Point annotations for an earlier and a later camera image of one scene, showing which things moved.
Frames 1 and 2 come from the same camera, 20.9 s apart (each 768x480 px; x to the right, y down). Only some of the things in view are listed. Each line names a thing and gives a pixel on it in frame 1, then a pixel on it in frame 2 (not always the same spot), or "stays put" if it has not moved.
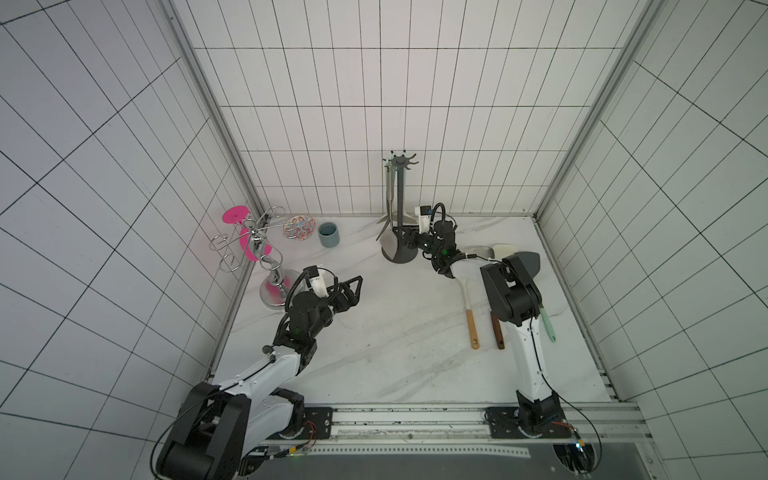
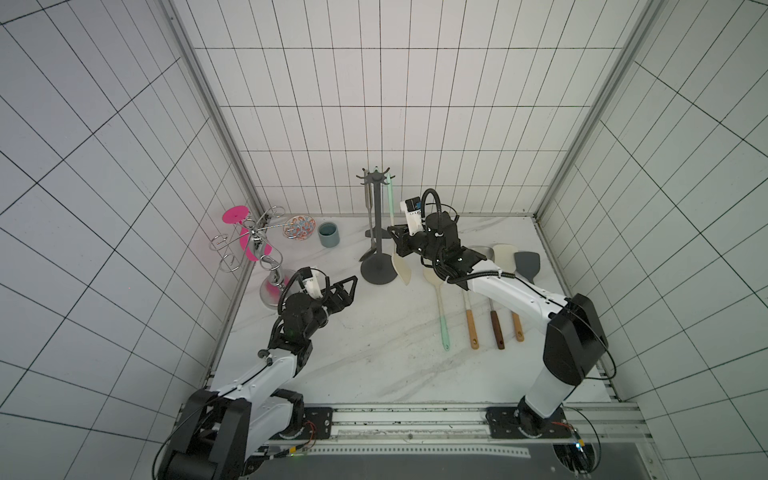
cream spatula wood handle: x=469 y=313 stays put
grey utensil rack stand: x=406 y=253 to x=378 y=268
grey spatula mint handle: x=531 y=261 stays put
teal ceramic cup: x=329 y=234 stays put
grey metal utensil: x=390 y=195 to x=369 y=196
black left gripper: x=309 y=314 stays put
